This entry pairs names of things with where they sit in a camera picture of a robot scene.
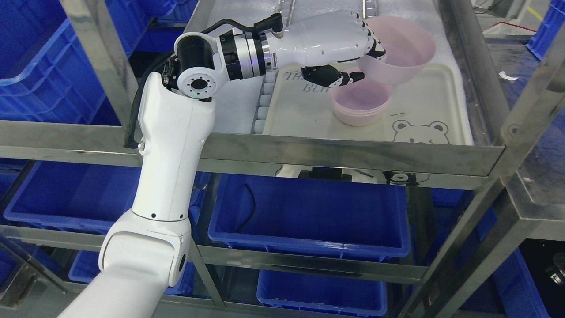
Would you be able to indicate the blue crate bottom centre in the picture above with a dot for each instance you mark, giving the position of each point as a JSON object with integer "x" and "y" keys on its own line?
{"x": 325, "y": 294}

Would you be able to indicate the cream bear tray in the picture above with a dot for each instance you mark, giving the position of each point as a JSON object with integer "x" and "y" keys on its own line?
{"x": 428, "y": 109}

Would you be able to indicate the blue crate upper left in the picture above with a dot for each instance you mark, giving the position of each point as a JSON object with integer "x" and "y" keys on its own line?
{"x": 45, "y": 73}

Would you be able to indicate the stacked pink bowls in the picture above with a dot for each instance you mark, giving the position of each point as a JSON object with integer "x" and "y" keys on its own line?
{"x": 360, "y": 103}

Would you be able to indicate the steel target shelf frame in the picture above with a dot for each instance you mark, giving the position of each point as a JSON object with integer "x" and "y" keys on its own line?
{"x": 503, "y": 139}

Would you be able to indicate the blue crate under shelf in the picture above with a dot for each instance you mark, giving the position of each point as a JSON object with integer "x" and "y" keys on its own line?
{"x": 356, "y": 221}

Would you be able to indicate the pink plastic bowl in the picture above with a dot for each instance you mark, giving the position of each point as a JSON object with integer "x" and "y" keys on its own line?
{"x": 409, "y": 49}

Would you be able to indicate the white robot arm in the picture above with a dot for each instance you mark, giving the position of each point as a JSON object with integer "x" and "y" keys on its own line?
{"x": 145, "y": 251}

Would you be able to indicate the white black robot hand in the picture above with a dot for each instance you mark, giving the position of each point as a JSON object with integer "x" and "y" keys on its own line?
{"x": 316, "y": 43}

